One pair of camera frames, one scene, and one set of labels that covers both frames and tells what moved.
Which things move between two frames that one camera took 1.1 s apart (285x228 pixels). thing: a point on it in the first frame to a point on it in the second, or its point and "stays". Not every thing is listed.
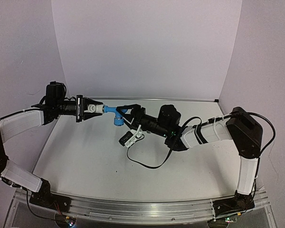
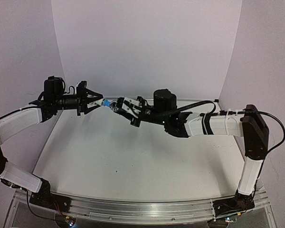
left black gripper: [79, 107] to [82, 98]
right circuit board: [228, 219] stays
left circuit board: [71, 221] stays
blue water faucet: [118, 119] to [113, 105]
